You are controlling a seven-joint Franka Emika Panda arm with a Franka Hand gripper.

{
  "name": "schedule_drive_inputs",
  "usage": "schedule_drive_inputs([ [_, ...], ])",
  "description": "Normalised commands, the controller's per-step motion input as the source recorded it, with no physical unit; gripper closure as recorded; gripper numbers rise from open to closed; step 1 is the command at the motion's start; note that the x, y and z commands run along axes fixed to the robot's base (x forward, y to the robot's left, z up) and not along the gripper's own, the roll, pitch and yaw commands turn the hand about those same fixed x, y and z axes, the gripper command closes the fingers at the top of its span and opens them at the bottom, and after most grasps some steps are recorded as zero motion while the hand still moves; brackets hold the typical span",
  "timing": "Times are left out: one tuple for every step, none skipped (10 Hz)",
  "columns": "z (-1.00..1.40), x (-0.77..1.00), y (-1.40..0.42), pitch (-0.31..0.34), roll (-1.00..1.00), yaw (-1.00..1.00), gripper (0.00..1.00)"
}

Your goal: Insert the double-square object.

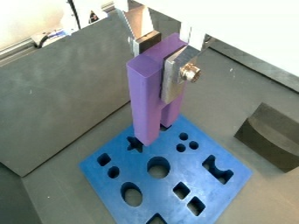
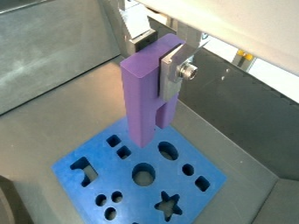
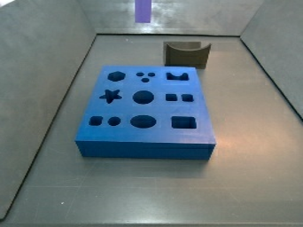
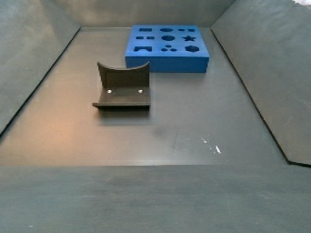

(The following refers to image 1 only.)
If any dark grey foam block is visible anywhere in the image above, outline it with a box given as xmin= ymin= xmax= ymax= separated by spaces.
xmin=234 ymin=102 xmax=299 ymax=172

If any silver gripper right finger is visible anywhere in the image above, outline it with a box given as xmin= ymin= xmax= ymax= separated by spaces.
xmin=160 ymin=25 xmax=205 ymax=104

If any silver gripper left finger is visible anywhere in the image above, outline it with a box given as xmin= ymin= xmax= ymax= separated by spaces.
xmin=122 ymin=5 xmax=161 ymax=56

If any purple double-square block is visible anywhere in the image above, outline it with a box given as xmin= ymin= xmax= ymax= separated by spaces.
xmin=125 ymin=33 xmax=185 ymax=146

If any blue shape-sorting board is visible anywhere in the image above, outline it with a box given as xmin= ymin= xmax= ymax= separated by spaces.
xmin=78 ymin=116 xmax=252 ymax=224

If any white robot base with cable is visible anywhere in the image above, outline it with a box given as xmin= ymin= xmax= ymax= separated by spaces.
xmin=30 ymin=0 xmax=113 ymax=48

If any large dark grey foam mat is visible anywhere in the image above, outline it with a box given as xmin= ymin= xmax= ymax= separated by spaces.
xmin=0 ymin=13 xmax=130 ymax=177

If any aluminium frame rail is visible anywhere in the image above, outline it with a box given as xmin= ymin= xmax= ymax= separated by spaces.
xmin=0 ymin=38 xmax=35 ymax=66

